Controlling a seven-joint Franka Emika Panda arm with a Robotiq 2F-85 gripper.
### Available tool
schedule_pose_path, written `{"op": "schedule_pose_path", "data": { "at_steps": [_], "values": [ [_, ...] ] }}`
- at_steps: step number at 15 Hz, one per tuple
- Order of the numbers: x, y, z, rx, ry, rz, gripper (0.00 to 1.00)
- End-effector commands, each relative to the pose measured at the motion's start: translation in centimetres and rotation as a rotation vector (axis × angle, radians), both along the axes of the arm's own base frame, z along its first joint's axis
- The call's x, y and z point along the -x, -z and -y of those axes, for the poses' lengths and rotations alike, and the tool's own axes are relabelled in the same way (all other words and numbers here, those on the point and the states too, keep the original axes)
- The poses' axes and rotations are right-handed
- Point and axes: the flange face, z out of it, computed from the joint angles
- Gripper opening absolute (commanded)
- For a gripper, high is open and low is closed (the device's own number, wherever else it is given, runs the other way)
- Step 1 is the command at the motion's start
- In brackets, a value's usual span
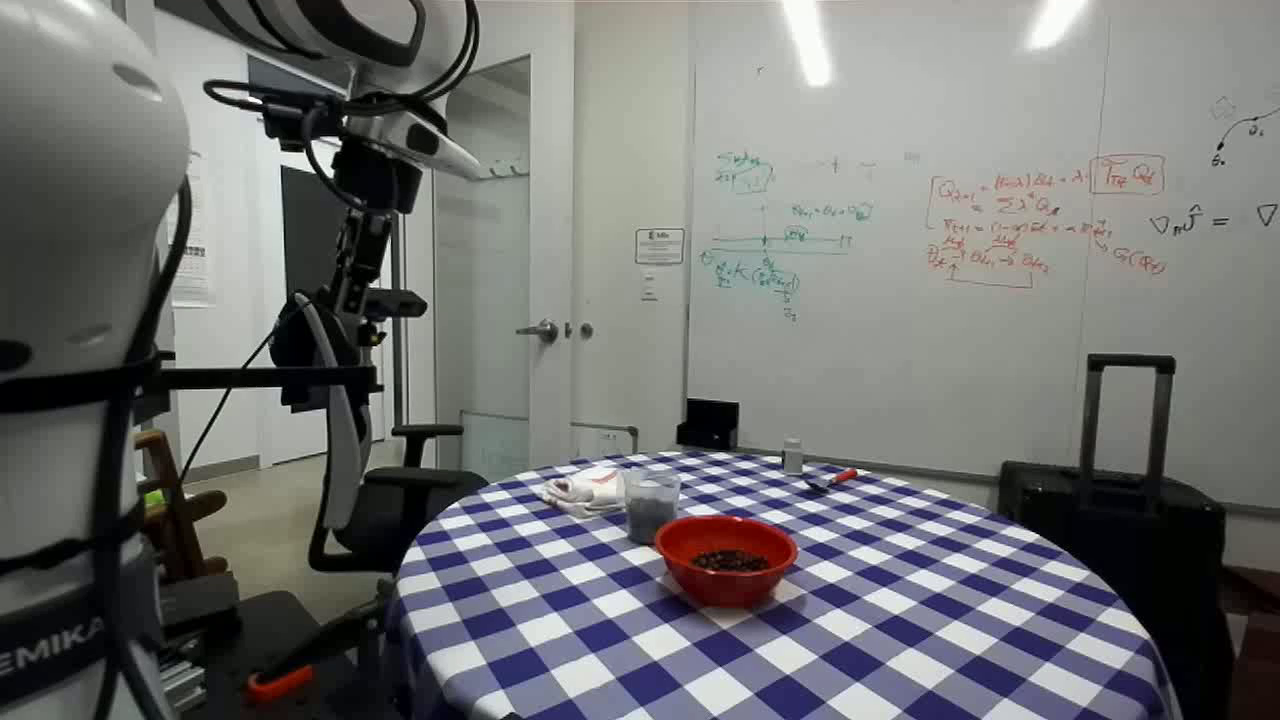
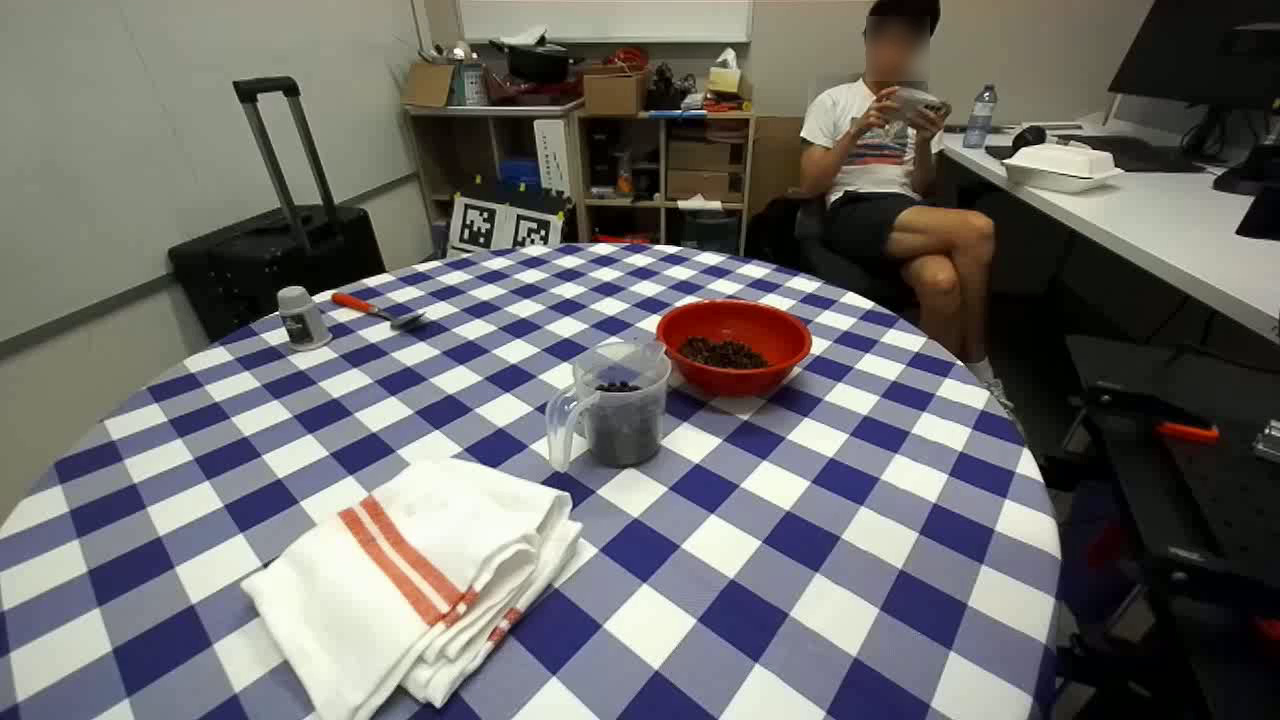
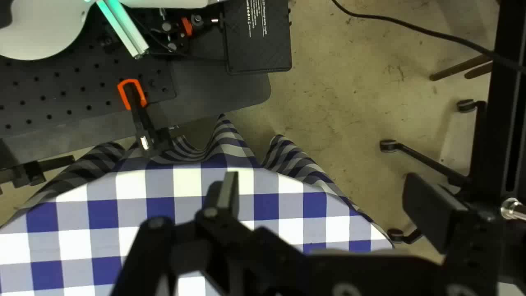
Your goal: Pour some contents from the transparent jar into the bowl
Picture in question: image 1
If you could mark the small white bottle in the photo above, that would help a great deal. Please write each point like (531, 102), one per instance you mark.
(794, 459)

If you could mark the wall whiteboard with writing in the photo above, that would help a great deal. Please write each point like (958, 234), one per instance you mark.
(935, 335)

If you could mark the white paper wall sign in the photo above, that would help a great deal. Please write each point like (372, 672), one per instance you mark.
(658, 247)

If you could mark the black camera on stand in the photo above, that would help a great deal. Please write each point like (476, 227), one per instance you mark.
(400, 304)

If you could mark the white door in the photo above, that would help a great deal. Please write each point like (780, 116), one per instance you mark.
(484, 265)

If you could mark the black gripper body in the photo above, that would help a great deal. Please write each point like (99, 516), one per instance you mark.
(382, 174)

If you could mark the black rolling suitcase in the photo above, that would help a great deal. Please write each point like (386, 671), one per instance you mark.
(1122, 535)

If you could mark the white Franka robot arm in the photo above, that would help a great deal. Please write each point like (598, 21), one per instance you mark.
(81, 201)

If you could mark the red bowl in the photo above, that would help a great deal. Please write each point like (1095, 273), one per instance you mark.
(727, 563)

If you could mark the black office chair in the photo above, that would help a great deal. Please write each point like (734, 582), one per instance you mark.
(400, 500)

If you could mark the black robot cart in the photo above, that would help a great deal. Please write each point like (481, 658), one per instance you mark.
(264, 642)

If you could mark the black white curved frame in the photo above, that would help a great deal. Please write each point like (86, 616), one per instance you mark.
(341, 424)

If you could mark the folded white towel orange stripes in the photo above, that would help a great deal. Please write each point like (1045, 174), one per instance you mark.
(587, 489)

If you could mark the brown wooden stand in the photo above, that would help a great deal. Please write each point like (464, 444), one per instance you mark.
(174, 513)

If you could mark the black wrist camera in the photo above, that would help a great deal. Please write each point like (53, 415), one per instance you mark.
(286, 115)

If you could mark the blue white checkered tablecloth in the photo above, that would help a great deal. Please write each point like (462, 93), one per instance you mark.
(825, 624)

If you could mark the black horizontal stand bar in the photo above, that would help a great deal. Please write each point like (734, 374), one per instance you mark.
(227, 378)

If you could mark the red marker pen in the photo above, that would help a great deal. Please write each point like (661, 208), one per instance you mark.
(828, 477)

